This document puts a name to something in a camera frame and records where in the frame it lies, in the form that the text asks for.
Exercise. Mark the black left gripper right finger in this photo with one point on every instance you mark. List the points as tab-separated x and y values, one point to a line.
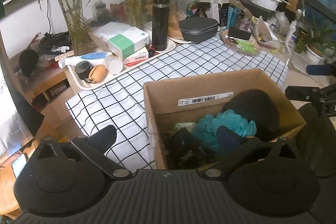
237	148

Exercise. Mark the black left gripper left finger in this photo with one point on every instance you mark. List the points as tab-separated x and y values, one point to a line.
94	148

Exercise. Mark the black soft cap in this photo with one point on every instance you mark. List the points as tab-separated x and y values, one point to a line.
255	105

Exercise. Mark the black taped soft roll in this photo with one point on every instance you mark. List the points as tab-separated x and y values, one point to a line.
184	151

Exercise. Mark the cardboard box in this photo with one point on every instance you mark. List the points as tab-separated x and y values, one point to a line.
188	99

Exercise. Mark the green wet wipes pack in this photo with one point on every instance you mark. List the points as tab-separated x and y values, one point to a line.
188	125

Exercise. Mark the black white checkered tablecloth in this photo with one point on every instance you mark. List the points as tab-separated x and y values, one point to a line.
120	101

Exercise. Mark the white plastic tray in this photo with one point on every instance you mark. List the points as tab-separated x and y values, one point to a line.
82	85

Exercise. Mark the brown leather pouch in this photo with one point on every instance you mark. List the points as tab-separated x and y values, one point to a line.
97	74

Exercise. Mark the grey tape roll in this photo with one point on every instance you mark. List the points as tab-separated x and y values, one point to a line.
82	69

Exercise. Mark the white orange pill bottle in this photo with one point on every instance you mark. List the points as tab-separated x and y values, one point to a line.
113	64

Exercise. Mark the white spray bottle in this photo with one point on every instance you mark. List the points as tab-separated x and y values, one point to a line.
95	58

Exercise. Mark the white red flat box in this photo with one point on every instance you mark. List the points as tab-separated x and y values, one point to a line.
139	55

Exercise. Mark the green white tissue box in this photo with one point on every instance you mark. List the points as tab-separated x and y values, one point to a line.
125	44

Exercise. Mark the wicker basket with snacks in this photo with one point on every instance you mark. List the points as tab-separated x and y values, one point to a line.
247	47

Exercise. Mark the dark grey zipper case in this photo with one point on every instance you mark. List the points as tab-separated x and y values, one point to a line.
198	29

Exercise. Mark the white potted plant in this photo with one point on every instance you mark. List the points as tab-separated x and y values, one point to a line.
321	45

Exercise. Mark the middle bamboo glass vase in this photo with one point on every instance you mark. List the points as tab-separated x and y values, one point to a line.
134	13

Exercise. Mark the bamboo glass vase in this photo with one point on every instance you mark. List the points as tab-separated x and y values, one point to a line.
134	13
73	14

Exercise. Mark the left bamboo glass vase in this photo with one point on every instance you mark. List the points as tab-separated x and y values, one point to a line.
73	14

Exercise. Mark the black thermos bottle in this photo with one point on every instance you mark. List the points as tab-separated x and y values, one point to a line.
160	19

